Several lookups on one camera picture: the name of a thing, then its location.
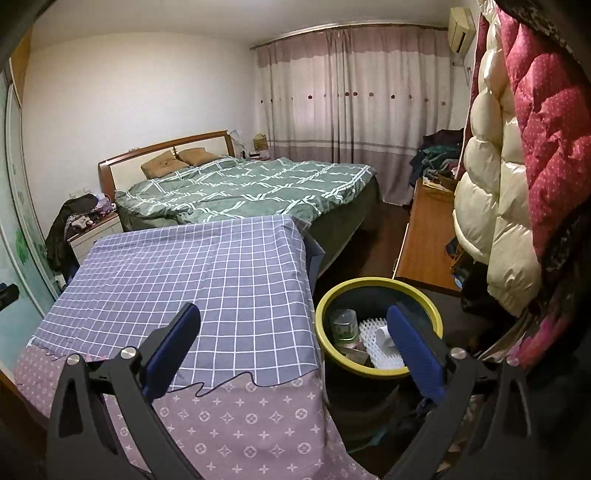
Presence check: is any pile of mixed clothes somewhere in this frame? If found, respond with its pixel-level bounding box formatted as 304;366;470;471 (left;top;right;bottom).
409;128;465;185

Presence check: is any grid and patterned tablecloth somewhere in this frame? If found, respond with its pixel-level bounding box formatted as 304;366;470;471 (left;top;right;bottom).
14;215;379;480

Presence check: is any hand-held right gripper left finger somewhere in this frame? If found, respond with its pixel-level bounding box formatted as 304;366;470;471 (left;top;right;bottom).
46;302;202;480

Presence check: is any white paper noodle bowl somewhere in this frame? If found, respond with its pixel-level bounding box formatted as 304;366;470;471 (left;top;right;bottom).
330;309;359;348

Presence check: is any white nightstand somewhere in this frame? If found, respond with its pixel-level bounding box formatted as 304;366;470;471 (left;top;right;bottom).
67;212;123;266

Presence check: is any wall air conditioner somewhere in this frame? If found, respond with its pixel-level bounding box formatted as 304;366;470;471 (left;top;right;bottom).
449;7;476;54

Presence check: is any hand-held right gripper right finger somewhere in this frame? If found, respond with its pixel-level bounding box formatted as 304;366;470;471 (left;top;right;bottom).
383;302;541;480

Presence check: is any brown pillow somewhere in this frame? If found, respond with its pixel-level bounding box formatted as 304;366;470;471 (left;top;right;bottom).
178;148;222;167
141;154;190;180

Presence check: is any yellow rimmed dark trash bin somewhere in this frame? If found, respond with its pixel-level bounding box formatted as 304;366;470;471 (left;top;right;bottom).
316;277;444;430

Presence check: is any red dotted quilted jacket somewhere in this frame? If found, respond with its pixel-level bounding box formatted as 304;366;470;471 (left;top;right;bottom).
480;0;591;278

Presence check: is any blue under cloth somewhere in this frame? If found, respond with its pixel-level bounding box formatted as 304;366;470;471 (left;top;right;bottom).
302;226;326;287

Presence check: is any pale sliding door wardrobe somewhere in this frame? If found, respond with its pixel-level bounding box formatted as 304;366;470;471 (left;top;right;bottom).
0;23;63;370

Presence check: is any cream puffer jacket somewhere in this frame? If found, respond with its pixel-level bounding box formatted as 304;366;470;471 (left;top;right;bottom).
452;9;541;317

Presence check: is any dark clothes heap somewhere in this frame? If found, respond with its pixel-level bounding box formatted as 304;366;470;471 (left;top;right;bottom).
45;194;116;273

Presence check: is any green patterned duvet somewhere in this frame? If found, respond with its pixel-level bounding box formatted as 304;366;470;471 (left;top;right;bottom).
115;157;377;227

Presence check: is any wooden desk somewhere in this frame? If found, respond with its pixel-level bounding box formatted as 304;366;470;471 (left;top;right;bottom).
393;180;462;296

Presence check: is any pink and white curtain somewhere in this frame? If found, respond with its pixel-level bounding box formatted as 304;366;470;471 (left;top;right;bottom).
252;25;462;206

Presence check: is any wooden bed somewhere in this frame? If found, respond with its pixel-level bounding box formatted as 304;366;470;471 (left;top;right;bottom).
98;130;382;250

